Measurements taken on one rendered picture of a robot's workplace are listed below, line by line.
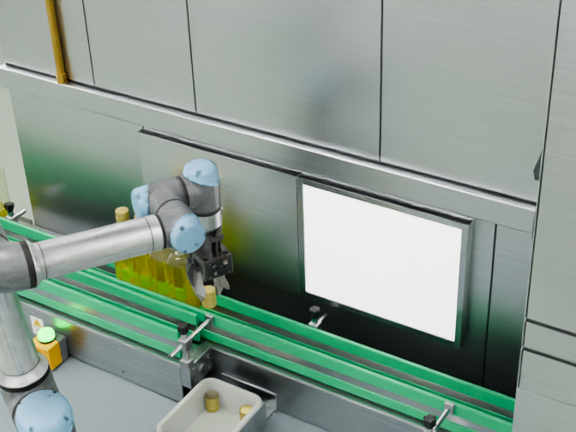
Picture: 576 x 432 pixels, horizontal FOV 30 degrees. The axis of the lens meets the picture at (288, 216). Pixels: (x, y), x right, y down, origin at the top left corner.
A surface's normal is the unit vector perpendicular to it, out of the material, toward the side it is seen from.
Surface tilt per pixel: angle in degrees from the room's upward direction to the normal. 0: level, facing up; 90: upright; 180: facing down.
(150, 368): 90
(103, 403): 0
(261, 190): 90
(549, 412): 90
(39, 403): 7
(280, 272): 90
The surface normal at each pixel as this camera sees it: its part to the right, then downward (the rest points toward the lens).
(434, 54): -0.52, 0.47
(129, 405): -0.04, -0.84
